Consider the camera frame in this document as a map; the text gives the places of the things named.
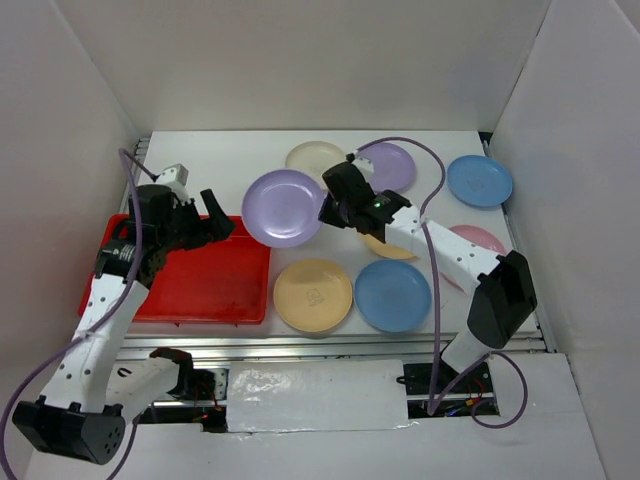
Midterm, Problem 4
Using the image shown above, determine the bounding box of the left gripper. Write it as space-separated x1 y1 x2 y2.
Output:
158 189 236 252

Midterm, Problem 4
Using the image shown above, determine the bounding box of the purple plate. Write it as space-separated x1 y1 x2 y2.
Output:
358 142 417 193
241 169 325 248

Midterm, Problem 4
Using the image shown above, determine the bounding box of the yellow plate front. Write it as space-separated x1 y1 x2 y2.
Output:
273 258 353 334

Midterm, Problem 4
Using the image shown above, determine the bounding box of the yellow plate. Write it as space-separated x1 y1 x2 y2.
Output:
360 234 415 260
273 258 353 334

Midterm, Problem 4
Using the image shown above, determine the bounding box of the blue plate front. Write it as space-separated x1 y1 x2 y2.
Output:
354 260 432 334

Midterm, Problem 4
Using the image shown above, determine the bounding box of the blue plate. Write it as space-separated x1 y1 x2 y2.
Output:
354 260 432 334
446 155 513 209

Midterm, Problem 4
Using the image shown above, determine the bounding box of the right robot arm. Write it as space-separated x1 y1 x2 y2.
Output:
319 161 538 392

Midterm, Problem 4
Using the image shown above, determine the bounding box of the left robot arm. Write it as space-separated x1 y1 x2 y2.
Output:
12 184 235 465

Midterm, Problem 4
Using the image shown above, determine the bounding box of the red plastic bin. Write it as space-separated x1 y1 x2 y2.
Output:
77 213 272 329

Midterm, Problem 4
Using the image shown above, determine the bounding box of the yellow plate middle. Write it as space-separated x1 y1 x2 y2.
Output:
360 234 415 260

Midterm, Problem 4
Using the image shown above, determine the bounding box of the purple plate back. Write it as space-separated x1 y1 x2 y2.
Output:
358 142 417 193

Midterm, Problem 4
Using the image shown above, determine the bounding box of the cream plate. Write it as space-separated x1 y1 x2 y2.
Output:
285 141 345 182

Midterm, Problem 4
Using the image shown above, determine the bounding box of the pink plate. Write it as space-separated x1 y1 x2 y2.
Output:
442 224 507 289

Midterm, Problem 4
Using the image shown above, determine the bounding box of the blue plate back right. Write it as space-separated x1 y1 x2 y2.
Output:
446 155 513 209

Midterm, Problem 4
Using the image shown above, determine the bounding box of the white foil-taped cover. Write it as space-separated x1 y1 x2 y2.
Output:
226 360 409 433

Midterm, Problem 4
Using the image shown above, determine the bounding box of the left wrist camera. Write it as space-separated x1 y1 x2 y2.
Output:
155 164 191 202

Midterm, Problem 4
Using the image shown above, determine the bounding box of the aluminium frame rail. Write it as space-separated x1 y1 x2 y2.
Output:
119 333 556 362

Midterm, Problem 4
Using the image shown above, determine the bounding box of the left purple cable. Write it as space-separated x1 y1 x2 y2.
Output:
0 148 166 479

